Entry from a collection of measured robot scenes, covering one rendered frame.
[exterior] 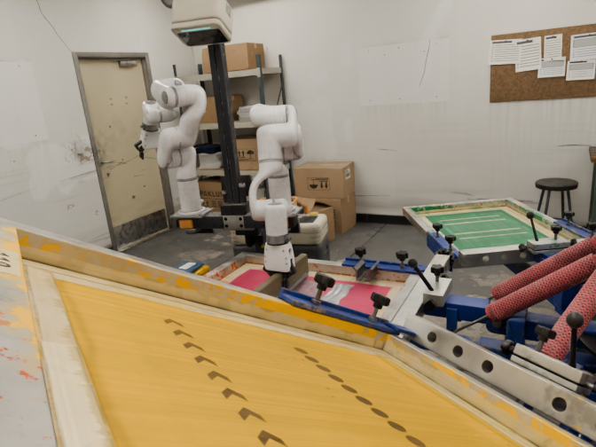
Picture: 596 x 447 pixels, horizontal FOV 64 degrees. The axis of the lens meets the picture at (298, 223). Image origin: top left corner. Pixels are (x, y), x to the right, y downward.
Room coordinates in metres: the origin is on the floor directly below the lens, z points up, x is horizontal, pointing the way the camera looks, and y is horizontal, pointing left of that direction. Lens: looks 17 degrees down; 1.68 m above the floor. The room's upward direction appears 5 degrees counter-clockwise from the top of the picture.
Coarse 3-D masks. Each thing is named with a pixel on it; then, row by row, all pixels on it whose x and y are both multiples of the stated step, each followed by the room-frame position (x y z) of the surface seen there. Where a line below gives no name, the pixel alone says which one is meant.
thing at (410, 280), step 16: (240, 256) 1.90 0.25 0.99; (256, 256) 1.89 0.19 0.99; (208, 272) 1.75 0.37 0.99; (224, 272) 1.78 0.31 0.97; (336, 272) 1.71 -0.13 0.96; (352, 272) 1.68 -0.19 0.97; (384, 272) 1.61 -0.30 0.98; (400, 272) 1.59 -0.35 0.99; (400, 288) 1.46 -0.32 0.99; (400, 304) 1.34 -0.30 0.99
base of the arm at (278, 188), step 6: (270, 180) 2.02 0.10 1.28; (276, 180) 2.00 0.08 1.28; (282, 180) 2.01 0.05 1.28; (288, 180) 2.03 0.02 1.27; (270, 186) 2.02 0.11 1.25; (276, 186) 2.00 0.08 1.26; (282, 186) 2.01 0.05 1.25; (288, 186) 2.03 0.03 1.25; (270, 192) 2.03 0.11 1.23; (276, 192) 2.00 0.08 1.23; (282, 192) 2.00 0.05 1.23; (288, 192) 2.02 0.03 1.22; (270, 198) 2.03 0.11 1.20; (276, 198) 2.01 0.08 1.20; (282, 198) 2.00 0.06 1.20; (288, 198) 2.02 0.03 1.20
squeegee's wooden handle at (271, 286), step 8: (304, 256) 1.68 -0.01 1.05; (296, 264) 1.62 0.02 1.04; (304, 264) 1.67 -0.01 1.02; (280, 272) 1.53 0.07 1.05; (304, 272) 1.66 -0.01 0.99; (272, 280) 1.47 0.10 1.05; (280, 280) 1.51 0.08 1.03; (288, 280) 1.56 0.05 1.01; (256, 288) 1.42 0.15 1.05; (264, 288) 1.42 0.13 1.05; (272, 288) 1.46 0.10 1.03; (280, 288) 1.51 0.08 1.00
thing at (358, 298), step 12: (240, 276) 1.78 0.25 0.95; (252, 276) 1.77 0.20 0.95; (264, 276) 1.75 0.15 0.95; (300, 288) 1.61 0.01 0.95; (312, 288) 1.60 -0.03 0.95; (360, 288) 1.56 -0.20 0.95; (372, 288) 1.55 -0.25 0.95; (384, 288) 1.54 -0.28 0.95; (348, 300) 1.48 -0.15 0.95; (360, 300) 1.47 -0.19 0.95
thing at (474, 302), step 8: (448, 296) 1.27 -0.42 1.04; (456, 296) 1.26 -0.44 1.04; (464, 296) 1.26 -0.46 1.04; (448, 304) 1.23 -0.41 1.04; (456, 304) 1.22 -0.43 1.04; (464, 304) 1.21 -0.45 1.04; (472, 304) 1.20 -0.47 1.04; (480, 304) 1.20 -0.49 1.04; (488, 304) 1.20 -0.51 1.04; (432, 312) 1.25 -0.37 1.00; (440, 312) 1.24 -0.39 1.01; (464, 312) 1.21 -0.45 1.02; (472, 312) 1.20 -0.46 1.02; (480, 312) 1.18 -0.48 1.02; (464, 320) 1.21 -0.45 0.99; (472, 320) 1.19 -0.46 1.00
